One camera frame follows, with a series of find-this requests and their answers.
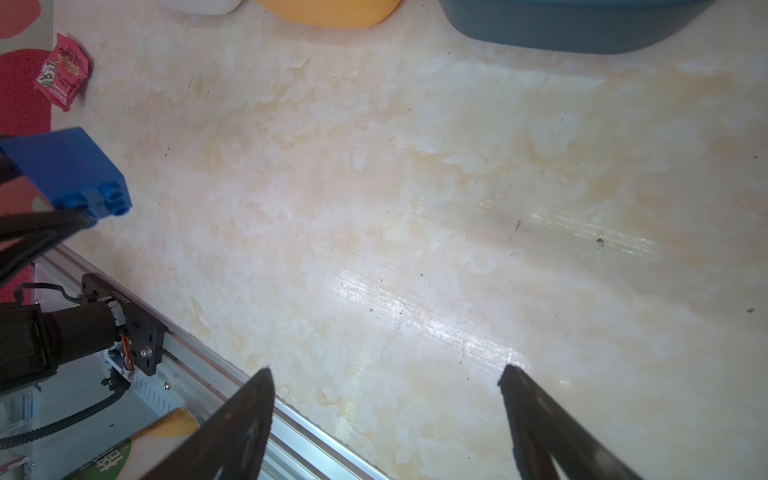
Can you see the white plastic container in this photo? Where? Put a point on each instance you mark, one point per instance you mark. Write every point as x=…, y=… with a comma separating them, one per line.
x=202, y=7

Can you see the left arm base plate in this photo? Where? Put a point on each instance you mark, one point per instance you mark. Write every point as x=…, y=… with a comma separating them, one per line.
x=143, y=329

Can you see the blue lego brick front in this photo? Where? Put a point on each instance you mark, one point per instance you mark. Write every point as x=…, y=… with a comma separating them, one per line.
x=71, y=171

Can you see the dark teal plastic container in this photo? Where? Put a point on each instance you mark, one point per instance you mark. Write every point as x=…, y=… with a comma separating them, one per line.
x=577, y=26

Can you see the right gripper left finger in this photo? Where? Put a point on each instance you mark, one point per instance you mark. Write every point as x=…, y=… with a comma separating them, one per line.
x=232, y=443

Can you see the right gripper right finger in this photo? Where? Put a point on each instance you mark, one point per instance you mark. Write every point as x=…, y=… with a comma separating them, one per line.
x=547, y=440

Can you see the orange snack bag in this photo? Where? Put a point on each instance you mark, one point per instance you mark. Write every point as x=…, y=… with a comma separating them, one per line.
x=137, y=454

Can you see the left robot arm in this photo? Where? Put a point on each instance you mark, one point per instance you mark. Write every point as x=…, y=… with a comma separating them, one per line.
x=35, y=343

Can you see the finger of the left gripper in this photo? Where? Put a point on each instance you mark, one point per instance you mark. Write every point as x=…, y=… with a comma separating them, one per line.
x=26, y=236
x=8, y=169

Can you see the pink snack packet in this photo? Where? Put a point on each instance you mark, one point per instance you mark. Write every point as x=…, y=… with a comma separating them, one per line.
x=64, y=72

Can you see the yellow plastic container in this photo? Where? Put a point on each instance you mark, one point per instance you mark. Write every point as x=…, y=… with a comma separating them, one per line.
x=337, y=14

